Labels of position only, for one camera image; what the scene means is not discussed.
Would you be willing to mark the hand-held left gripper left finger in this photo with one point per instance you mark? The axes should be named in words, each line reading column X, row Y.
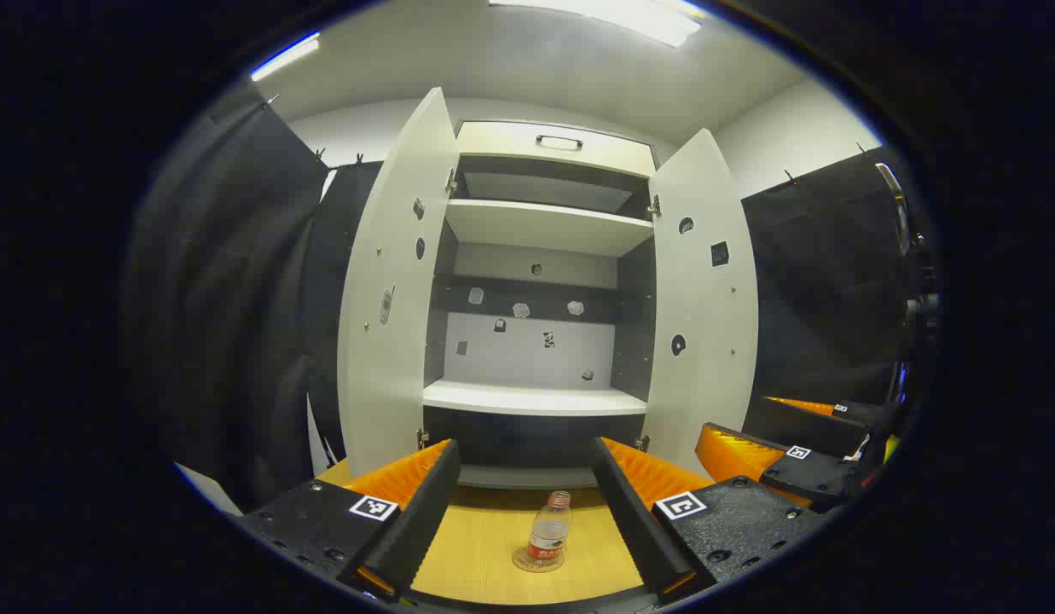
column 416, row 529

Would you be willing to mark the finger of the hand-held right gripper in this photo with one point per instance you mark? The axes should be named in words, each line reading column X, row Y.
column 808, row 473
column 800, row 422

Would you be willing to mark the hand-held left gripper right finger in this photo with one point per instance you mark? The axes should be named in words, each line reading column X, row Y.
column 638, row 529

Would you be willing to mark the clear plastic bottle red label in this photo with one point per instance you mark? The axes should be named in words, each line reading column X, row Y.
column 549, row 529

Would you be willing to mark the white door with black cat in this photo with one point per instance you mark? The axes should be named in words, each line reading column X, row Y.
column 706, row 298

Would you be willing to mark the white door with camera sticker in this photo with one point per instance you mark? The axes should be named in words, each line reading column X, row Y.
column 391, row 367

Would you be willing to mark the round wooden coaster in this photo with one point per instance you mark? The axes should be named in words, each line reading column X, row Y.
column 520, row 561

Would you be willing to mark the white cabinet shelf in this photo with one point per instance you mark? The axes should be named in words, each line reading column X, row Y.
column 536, row 223
column 527, row 397

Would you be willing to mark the white cabinet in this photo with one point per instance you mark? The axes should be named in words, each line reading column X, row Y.
column 527, row 350

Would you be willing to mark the black backdrop cloth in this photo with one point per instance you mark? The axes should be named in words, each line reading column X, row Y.
column 228, row 298

